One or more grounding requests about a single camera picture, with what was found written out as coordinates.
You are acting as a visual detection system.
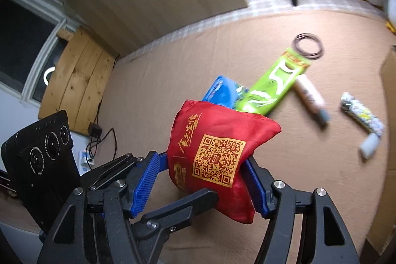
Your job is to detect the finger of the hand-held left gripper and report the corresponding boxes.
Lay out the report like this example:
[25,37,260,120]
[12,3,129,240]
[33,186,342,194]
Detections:
[80,153,146,190]
[128,188,219,264]

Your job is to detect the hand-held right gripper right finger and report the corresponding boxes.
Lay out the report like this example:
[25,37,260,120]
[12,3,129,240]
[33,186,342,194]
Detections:
[241,156,361,264]

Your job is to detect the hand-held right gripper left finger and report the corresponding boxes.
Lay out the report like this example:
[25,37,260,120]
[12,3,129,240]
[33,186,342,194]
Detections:
[37,151,169,264]

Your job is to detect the red drawstring bag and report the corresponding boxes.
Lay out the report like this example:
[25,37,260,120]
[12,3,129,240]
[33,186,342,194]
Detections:
[167,100,282,225]

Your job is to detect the cardboard box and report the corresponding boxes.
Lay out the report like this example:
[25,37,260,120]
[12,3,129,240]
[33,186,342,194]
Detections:
[365,46,396,252]

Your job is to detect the brown elastic hair bands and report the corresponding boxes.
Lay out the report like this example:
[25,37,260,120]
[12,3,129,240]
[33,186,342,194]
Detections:
[293,33,325,60]

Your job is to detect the white power strip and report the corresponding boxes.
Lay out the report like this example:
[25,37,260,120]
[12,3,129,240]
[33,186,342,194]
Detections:
[77,150,96,175]

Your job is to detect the black charger plug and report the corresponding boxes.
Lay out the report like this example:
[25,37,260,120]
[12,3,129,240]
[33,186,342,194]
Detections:
[87,122,102,138]

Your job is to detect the pine plank panel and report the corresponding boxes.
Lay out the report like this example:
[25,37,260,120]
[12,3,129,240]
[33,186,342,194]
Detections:
[39,27,120,135]

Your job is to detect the flat blue packet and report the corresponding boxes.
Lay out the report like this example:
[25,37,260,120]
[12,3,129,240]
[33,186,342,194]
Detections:
[202,75,249,107]

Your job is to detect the green squeeze tube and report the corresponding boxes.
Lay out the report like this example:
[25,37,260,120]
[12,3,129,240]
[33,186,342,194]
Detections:
[233,48,311,116]

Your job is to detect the small pink bottle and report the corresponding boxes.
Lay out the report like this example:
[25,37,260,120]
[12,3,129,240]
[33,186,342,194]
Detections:
[294,75,331,125]

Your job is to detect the silver patterned tube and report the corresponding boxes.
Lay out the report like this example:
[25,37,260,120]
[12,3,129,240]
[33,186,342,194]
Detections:
[340,92,385,138]

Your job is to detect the small penguin plush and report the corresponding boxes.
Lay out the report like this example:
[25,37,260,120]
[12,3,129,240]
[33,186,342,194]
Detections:
[384,0,396,32]

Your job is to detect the thin black charger cable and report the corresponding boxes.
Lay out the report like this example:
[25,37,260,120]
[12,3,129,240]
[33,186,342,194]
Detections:
[87,127,116,166]

